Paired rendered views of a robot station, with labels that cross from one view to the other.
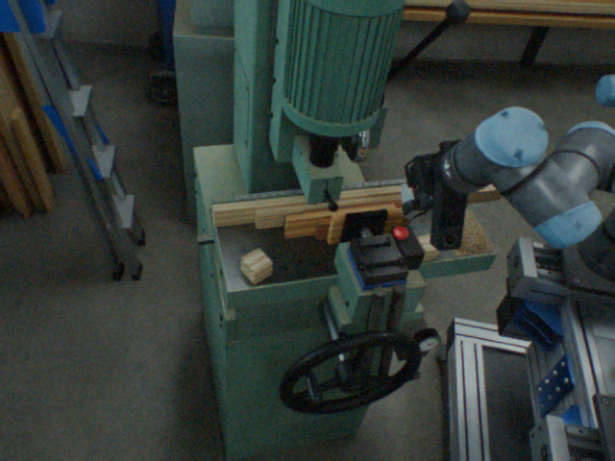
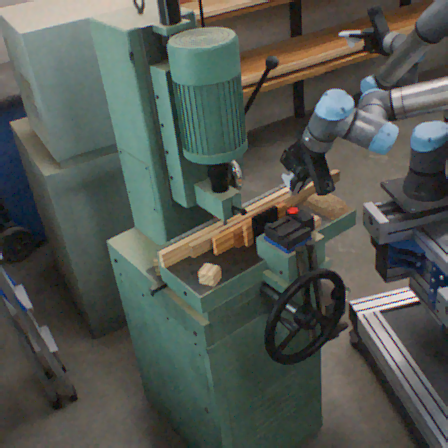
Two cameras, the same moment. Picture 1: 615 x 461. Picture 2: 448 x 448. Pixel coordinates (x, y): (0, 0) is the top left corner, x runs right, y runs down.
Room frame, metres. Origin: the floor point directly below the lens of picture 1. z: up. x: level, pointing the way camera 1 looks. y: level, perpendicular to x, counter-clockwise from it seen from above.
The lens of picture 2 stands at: (-0.60, 0.31, 1.94)
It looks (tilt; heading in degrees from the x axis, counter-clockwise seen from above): 33 degrees down; 348
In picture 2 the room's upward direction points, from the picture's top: 7 degrees counter-clockwise
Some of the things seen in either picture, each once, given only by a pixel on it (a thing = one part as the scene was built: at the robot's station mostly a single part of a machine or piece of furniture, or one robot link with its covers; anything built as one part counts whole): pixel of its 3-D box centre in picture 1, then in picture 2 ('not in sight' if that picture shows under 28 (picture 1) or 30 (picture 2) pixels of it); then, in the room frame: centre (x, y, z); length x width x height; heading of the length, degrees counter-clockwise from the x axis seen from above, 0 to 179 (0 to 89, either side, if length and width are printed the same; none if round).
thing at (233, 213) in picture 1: (346, 201); (243, 217); (0.90, -0.08, 0.93); 0.60 x 0.02 x 0.05; 111
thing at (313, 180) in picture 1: (317, 170); (218, 199); (0.87, 0.00, 1.03); 0.14 x 0.07 x 0.09; 21
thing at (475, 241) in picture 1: (464, 225); (326, 201); (0.89, -0.35, 0.92); 0.14 x 0.09 x 0.04; 21
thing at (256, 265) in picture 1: (256, 266); (209, 274); (0.68, 0.09, 0.92); 0.05 x 0.04 x 0.04; 47
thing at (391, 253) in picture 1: (387, 254); (291, 228); (0.71, -0.16, 0.99); 0.13 x 0.11 x 0.06; 111
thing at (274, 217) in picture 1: (384, 205); (269, 210); (0.92, -0.17, 0.92); 0.60 x 0.02 x 0.04; 111
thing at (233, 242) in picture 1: (359, 259); (271, 249); (0.79, -0.12, 0.87); 0.61 x 0.30 x 0.06; 111
